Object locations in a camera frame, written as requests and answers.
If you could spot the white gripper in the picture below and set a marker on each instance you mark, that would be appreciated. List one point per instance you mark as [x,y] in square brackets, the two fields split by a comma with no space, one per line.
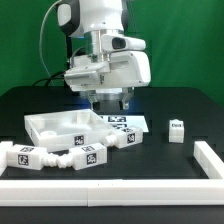
[126,69]

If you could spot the white square tabletop tray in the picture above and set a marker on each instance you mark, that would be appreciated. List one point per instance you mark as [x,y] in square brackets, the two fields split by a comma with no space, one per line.
[63,130]

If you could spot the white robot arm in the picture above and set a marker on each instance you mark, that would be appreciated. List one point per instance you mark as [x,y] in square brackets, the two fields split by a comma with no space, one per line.
[90,20]

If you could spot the white paper tag sheet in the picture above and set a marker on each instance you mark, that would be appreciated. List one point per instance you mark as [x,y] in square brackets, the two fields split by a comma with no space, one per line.
[123,121]

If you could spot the white U-shaped fence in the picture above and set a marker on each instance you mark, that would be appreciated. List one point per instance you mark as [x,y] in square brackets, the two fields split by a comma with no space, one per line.
[118,192]

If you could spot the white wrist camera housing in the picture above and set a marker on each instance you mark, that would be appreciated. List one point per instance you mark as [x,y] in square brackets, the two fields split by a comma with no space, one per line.
[112,43]

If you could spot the black camera stand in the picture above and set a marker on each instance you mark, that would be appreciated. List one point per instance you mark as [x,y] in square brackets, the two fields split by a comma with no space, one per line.
[69,51]

